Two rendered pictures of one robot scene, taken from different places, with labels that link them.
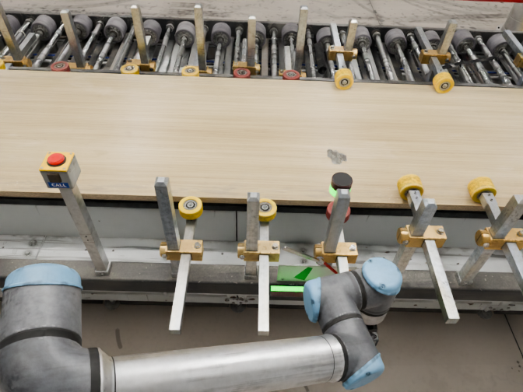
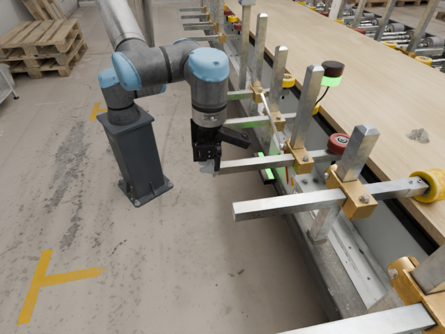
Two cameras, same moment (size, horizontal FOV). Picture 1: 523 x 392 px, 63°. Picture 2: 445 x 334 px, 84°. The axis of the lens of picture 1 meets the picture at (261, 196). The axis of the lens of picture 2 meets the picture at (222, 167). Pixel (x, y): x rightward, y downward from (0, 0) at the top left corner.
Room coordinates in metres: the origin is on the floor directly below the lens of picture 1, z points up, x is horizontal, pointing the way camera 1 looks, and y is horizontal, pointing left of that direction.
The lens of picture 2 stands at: (0.47, -0.85, 1.39)
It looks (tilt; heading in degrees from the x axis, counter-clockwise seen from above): 43 degrees down; 82
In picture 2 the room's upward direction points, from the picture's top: straight up
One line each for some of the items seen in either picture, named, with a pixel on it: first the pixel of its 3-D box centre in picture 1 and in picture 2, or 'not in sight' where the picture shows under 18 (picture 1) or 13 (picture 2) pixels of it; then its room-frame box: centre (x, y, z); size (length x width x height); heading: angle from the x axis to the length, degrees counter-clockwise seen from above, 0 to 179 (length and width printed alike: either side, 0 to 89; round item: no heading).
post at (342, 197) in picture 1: (331, 243); (297, 138); (0.81, -0.23, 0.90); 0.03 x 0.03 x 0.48; 2
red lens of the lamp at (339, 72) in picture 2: (341, 182); (332, 68); (0.85, -0.23, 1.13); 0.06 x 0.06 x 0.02
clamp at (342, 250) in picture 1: (335, 251); (298, 155); (0.81, -0.25, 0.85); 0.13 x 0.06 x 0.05; 92
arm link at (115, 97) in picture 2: not in sight; (117, 87); (0.08, 0.51, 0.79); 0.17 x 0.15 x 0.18; 18
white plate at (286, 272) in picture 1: (315, 274); (280, 166); (0.78, -0.20, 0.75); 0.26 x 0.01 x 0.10; 92
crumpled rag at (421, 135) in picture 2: (337, 154); (421, 133); (1.21, -0.28, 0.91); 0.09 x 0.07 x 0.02; 29
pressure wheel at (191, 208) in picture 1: (191, 214); (285, 87); (0.93, 0.24, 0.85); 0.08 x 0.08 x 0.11
